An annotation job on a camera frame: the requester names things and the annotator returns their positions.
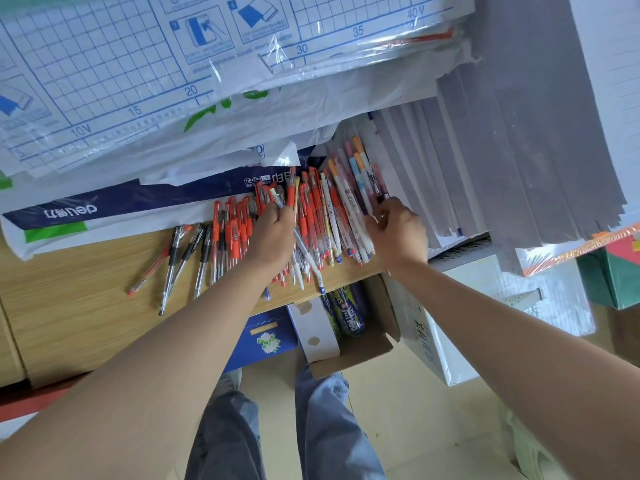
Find person's right forearm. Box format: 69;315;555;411
386;261;640;480

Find white plastic bag green print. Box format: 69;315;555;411
0;39;477;196

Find dark blue packets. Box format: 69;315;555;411
320;282;371;341

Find stack of white paper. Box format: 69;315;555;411
567;0;640;211

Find white pen with blue tip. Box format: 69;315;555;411
269;189;327;295

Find blue and white plastic package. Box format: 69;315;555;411
0;145;321;261

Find stack of grey folders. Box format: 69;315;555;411
370;0;629;276

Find person's left forearm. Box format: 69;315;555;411
0;259;290;480

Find pile of white coloured-cap pens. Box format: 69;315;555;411
320;136;392;266

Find blue box with green print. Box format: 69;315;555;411
222;307;299;374

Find single red gel pen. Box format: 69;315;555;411
126;225;194;297

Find small white box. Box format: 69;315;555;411
287;296;341;364

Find person's grey shoe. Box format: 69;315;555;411
214;368;244;396

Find person's left hand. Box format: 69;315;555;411
246;201;298;276

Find blue grid printed film pack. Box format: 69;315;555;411
0;0;476;178

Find wooden cabinet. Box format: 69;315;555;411
0;229;387;390

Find white paper carton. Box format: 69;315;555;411
382;254;597;387

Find brown cardboard box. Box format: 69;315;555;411
287;274;402;380

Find person's blue jeans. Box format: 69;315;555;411
184;367;387;480

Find person's right hand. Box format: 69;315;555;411
364;196;430;273

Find orange wrapped packet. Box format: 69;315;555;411
515;222;640;278

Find pile of red gel pens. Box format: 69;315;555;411
210;166;351;301

